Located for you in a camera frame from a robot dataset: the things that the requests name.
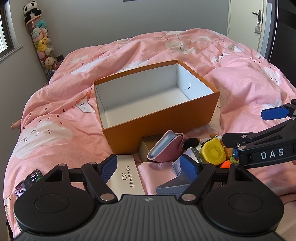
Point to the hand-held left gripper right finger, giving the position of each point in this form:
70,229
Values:
188,167

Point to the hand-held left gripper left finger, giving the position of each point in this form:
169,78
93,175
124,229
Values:
108,167

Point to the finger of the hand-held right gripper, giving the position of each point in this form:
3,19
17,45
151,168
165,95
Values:
238,140
275,113

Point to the small printed packet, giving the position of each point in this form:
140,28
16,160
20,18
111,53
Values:
177,166

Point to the small silver packet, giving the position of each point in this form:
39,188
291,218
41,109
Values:
193,153

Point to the white glasses case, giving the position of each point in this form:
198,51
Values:
127,176

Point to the black fluffy pompom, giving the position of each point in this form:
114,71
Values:
190,142

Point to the dark grey box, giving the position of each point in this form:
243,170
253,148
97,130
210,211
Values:
171,186

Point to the yellow tape measure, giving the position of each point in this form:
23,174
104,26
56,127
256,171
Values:
212,150

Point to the pink card holder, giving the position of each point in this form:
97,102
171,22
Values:
166,150

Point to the pale pink fabric pouch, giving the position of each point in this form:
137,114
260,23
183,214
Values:
150,173

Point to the small brown cardboard box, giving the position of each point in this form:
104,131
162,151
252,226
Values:
145,146

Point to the orange cardboard box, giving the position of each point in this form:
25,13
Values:
161,125

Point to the orange knitted toy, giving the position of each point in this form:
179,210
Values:
227,163

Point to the light grey cloth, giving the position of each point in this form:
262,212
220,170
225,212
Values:
286,213

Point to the black smartphone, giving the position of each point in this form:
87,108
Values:
27,183

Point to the black wardrobe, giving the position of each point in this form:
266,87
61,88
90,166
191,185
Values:
284,30

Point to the small hanging pouch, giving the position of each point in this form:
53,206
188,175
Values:
257,29

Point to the pink printed blanket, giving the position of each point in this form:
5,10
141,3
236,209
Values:
57,92

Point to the white door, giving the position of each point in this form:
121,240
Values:
242,23

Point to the clear tube of plush toys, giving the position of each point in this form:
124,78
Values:
42,46

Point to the window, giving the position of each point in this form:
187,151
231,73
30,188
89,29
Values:
5,34

